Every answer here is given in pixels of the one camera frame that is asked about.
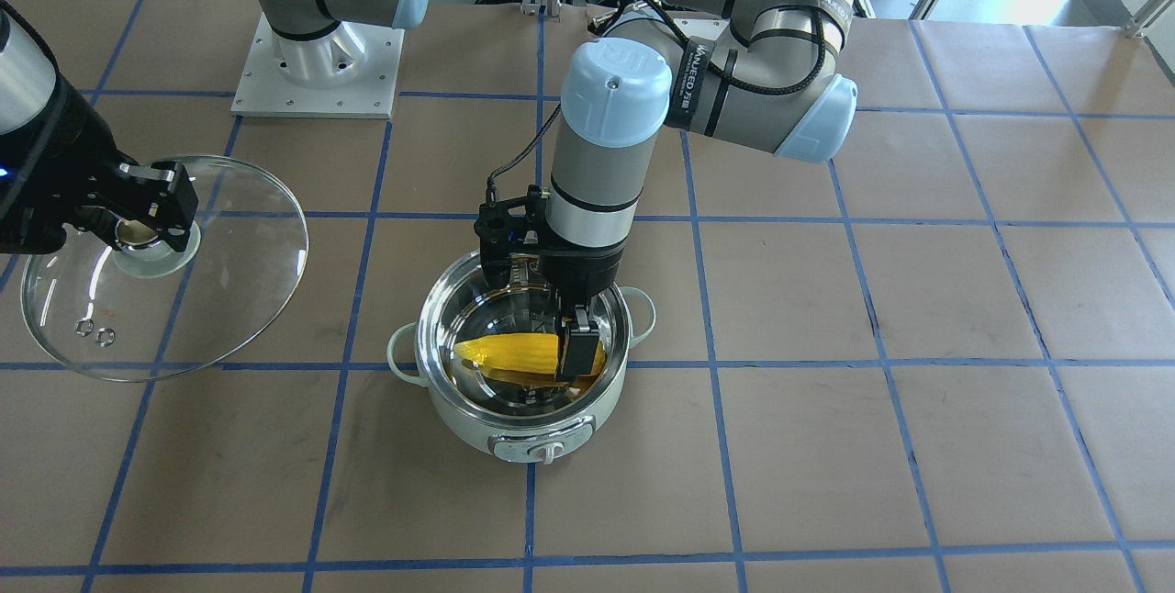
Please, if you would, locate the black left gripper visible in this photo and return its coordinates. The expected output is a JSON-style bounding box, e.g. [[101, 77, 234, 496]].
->
[[475, 186, 627, 380]]

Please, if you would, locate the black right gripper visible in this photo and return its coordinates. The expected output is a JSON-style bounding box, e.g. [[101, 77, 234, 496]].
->
[[1, 79, 199, 254]]

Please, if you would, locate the yellow corn cob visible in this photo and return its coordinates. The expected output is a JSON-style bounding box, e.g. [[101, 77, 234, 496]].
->
[[454, 332, 568, 386]]

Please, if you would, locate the glass pot lid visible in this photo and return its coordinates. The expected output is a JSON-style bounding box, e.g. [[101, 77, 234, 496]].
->
[[20, 155, 309, 383]]

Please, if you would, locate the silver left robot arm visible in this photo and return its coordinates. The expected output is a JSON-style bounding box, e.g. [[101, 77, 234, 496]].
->
[[466, 0, 857, 386]]

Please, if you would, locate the pale green electric pot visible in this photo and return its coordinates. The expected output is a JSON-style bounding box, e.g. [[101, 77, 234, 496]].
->
[[387, 252, 654, 464]]

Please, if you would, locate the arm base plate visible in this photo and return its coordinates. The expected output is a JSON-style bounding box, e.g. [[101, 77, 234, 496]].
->
[[230, 16, 407, 120], [672, 12, 730, 40]]

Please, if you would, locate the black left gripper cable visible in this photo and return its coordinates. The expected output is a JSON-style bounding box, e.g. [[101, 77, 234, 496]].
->
[[486, 0, 850, 204]]

